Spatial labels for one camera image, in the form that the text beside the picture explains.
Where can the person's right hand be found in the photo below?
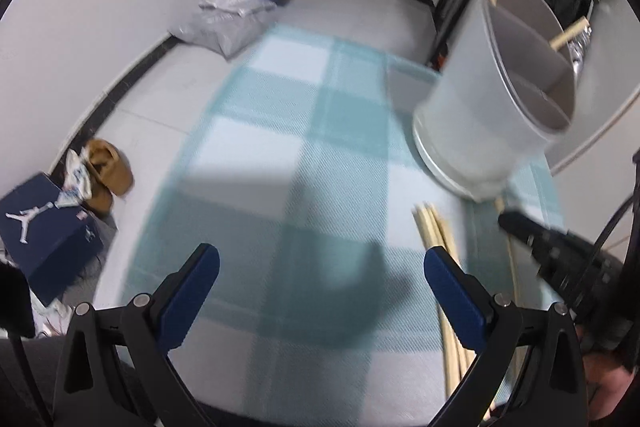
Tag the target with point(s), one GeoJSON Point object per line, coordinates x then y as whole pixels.
{"type": "Point", "coordinates": [607, 382]}

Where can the silver foil object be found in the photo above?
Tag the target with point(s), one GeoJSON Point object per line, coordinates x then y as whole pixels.
{"type": "Point", "coordinates": [582, 52]}

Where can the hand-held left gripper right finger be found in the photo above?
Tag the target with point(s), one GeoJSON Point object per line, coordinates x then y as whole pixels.
{"type": "Point", "coordinates": [452, 294]}

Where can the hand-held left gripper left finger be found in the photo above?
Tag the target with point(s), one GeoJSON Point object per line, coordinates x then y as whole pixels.
{"type": "Point", "coordinates": [192, 292]}

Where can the teal checked tablecloth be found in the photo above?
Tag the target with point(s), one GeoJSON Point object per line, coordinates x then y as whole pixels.
{"type": "Point", "coordinates": [280, 157]}

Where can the white divided utensil holder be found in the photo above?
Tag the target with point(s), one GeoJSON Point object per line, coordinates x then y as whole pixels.
{"type": "Point", "coordinates": [465, 97]}

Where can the brown suede shoe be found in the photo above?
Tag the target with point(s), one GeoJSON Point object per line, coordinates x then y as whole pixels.
{"type": "Point", "coordinates": [114, 167]}
{"type": "Point", "coordinates": [98, 198]}

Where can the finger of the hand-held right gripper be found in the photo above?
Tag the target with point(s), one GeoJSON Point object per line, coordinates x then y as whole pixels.
{"type": "Point", "coordinates": [550, 252]}

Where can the clear plastic bag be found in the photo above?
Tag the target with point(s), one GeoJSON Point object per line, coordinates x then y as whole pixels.
{"type": "Point", "coordinates": [220, 34]}

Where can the white round table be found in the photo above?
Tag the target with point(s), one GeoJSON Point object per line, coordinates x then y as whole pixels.
{"type": "Point", "coordinates": [610, 72]}

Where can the white patterned shoe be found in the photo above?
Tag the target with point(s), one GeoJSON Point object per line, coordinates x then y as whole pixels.
{"type": "Point", "coordinates": [77, 177]}

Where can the dark blue shoe box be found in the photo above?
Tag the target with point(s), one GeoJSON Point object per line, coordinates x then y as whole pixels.
{"type": "Point", "coordinates": [45, 237]}

